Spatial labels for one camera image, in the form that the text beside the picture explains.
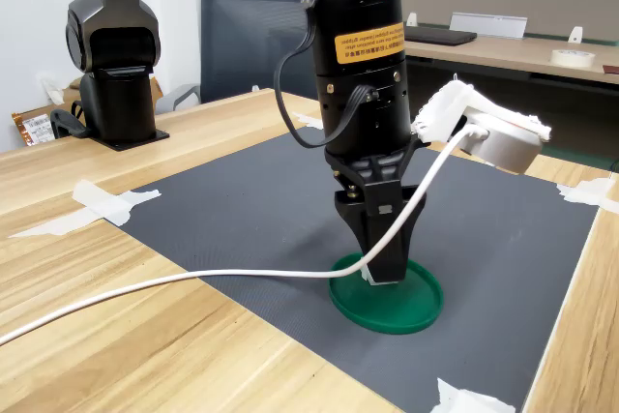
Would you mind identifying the round green lid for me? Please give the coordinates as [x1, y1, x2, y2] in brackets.
[327, 251, 445, 336]

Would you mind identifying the white tape patch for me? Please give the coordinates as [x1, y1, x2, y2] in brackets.
[292, 111, 324, 132]
[555, 177, 619, 215]
[9, 179, 162, 239]
[429, 377, 516, 413]

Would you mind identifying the dark grey mat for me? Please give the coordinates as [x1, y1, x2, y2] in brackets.
[118, 126, 601, 413]

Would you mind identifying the black keyboard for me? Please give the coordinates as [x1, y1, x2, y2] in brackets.
[404, 24, 479, 46]

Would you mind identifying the wooden background desk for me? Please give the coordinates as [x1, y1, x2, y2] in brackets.
[403, 35, 619, 162]

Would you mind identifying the grey-blue office chair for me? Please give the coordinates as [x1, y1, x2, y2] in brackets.
[154, 0, 320, 113]

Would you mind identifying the roll of white tape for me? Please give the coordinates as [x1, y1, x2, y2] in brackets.
[549, 48, 596, 69]

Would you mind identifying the black table clamp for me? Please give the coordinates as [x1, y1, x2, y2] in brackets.
[49, 101, 94, 139]

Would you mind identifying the brown cardboard box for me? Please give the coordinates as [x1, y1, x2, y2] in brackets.
[12, 74, 164, 147]

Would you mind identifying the white camera box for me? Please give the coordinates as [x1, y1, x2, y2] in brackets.
[410, 78, 552, 176]

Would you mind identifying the white camera cable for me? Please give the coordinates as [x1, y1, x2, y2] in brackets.
[0, 123, 489, 347]

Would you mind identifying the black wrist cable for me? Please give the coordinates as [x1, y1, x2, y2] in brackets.
[274, 0, 379, 150]

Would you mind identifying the silver cable duct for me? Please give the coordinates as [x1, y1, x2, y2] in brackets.
[449, 12, 528, 41]

